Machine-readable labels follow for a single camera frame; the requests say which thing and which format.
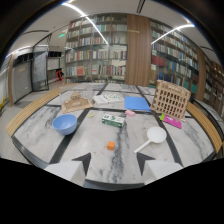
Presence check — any white plastic spoon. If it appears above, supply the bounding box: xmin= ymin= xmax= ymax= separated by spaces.
xmin=133 ymin=126 xmax=167 ymax=154

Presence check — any blue plastic bowl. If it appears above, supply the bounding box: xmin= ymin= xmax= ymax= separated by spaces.
xmin=52 ymin=113 xmax=78 ymax=136

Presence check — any magenta booklet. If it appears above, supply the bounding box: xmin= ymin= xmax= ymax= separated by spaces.
xmin=159 ymin=113 xmax=183 ymax=130

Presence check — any wooden slatted bench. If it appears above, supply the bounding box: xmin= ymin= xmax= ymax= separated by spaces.
xmin=185 ymin=101 xmax=223 ymax=155
xmin=5 ymin=87 xmax=61 ymax=138

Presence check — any pink eraser block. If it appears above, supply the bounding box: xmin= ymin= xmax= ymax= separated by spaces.
xmin=124 ymin=109 xmax=136 ymax=118

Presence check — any green and white box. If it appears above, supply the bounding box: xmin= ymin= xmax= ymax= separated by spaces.
xmin=101 ymin=113 xmax=126 ymax=129

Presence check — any wooden temple model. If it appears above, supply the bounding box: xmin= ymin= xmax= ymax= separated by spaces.
xmin=61 ymin=91 xmax=95 ymax=115

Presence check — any blue book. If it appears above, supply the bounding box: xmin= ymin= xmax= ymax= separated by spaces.
xmin=124 ymin=96 xmax=152 ymax=113

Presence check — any white patterned box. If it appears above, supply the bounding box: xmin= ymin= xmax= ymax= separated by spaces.
xmin=92 ymin=93 xmax=125 ymax=106

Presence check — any red chair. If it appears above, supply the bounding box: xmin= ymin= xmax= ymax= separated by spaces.
xmin=54 ymin=70 xmax=64 ymax=83

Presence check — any curved library bookshelf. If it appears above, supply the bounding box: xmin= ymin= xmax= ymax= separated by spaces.
xmin=148 ymin=18 xmax=208 ymax=103

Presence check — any wooden column panel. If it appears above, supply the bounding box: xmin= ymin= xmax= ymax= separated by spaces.
xmin=124 ymin=13 xmax=152 ymax=87

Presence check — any tall library bookshelf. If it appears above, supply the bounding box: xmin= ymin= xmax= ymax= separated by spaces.
xmin=64 ymin=12 xmax=128 ymax=84

